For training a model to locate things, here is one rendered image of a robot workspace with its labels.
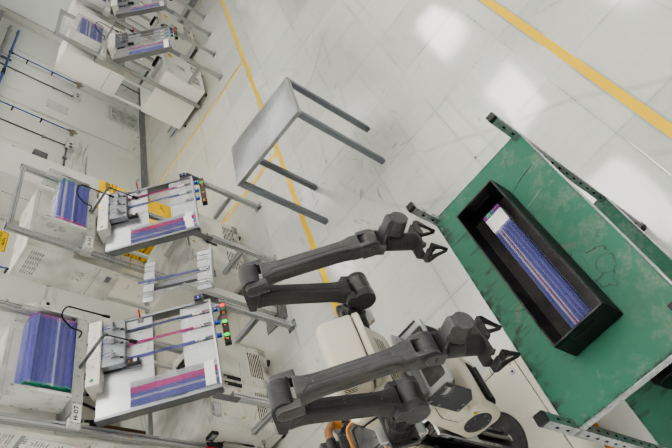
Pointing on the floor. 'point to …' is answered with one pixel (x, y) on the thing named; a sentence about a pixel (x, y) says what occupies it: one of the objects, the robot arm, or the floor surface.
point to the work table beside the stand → (252, 143)
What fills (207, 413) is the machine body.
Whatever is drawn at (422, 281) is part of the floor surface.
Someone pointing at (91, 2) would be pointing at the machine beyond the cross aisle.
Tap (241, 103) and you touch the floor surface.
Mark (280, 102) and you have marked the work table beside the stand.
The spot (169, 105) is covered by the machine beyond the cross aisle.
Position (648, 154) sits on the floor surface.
